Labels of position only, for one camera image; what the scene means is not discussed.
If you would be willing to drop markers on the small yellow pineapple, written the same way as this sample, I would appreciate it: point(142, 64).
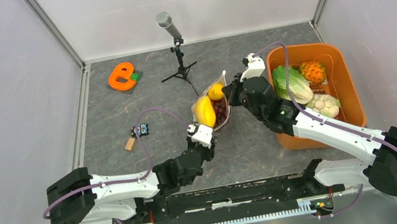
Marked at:
point(313, 71)

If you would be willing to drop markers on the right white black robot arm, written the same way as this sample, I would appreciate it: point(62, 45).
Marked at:
point(374, 151)

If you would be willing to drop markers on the small wooden block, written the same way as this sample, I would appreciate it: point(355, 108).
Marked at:
point(130, 144)

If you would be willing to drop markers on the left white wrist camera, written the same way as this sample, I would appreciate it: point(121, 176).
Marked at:
point(201, 134)

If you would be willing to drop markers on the clear dotted zip top bag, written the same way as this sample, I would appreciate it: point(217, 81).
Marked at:
point(223, 81)

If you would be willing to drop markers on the green lettuce leaf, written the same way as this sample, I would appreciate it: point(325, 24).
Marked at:
point(285, 80)

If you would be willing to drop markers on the orange plastic food bin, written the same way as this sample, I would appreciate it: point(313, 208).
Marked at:
point(339, 84)

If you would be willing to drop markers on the purple grape bunch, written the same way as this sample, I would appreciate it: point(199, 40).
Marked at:
point(220, 111)

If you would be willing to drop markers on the green block on dark plate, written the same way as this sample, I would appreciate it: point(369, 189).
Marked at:
point(136, 76)

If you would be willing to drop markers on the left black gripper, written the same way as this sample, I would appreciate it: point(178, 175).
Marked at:
point(209, 152)

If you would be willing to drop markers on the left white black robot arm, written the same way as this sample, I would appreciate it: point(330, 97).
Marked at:
point(80, 196)

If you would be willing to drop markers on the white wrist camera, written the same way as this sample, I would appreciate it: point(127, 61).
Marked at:
point(255, 66)
point(201, 134)

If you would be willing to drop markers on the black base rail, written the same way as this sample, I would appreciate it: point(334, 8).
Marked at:
point(233, 201)

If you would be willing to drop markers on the silver microphone on tripod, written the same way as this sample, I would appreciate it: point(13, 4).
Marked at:
point(164, 20)

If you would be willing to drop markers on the pale green cabbage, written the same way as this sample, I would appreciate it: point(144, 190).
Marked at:
point(325, 104)

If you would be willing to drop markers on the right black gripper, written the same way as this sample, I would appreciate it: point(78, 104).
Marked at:
point(231, 90)

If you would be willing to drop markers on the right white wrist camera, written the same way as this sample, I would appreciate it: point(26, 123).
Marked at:
point(255, 66)

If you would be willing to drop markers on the yellow mango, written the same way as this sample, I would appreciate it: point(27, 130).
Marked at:
point(204, 112)

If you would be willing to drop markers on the yellow lemon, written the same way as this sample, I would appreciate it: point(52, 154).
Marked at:
point(215, 92)

